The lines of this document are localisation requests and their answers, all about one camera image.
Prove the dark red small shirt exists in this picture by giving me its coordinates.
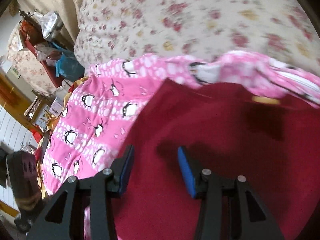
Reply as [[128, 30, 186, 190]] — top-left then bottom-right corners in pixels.
[[113, 80, 319, 239]]

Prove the pink penguin print blanket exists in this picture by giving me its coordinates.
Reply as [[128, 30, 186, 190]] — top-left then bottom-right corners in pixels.
[[42, 50, 319, 194]]

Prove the small white barcode box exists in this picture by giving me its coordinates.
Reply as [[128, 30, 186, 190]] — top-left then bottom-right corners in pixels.
[[49, 97, 63, 116]]

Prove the blue plastic bag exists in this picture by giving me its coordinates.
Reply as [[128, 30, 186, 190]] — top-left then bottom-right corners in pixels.
[[50, 43, 85, 82]]

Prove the floral beige duvet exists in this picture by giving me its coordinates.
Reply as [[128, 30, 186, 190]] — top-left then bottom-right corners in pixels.
[[74, 0, 319, 74]]

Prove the silver foil bag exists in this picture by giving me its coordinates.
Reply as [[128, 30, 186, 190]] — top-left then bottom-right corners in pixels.
[[34, 10, 63, 40]]

